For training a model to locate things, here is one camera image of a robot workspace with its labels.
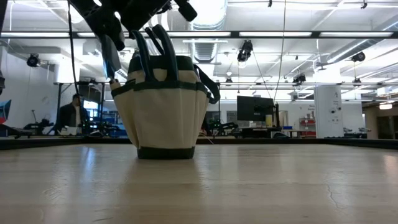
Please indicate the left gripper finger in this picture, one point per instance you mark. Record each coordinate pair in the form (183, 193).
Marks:
(99, 18)

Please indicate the glowing wall light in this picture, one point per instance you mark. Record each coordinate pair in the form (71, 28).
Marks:
(385, 106)

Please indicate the black table edge frame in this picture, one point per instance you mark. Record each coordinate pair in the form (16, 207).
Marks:
(357, 143)

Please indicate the air vent grille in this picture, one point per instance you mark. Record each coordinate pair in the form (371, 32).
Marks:
(204, 51)

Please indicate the silver ventilation duct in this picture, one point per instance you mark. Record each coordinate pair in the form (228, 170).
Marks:
(213, 15)

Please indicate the white pillar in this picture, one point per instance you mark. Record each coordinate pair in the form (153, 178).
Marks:
(328, 112)

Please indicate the black computer monitor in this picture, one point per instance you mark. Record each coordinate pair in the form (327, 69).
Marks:
(255, 109)

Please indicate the black overhead light beam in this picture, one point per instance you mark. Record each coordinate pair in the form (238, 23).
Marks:
(315, 34)

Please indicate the beige gardening bag green trim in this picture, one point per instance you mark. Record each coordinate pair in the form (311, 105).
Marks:
(164, 118)

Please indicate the blue and red panel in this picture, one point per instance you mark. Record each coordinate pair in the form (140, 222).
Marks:
(4, 112)

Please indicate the black background robot arm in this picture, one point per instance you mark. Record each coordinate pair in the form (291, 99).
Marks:
(38, 126)
(227, 127)

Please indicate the person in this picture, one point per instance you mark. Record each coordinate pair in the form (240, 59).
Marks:
(70, 115)

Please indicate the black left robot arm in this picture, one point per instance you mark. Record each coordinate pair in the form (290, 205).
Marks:
(2, 12)

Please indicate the red shelf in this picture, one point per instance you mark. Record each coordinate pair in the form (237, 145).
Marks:
(307, 126)

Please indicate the yellow container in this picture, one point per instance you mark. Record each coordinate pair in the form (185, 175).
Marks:
(269, 120)

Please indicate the black hanging camera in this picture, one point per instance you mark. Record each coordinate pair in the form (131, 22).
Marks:
(357, 81)
(229, 81)
(32, 60)
(245, 51)
(299, 79)
(358, 57)

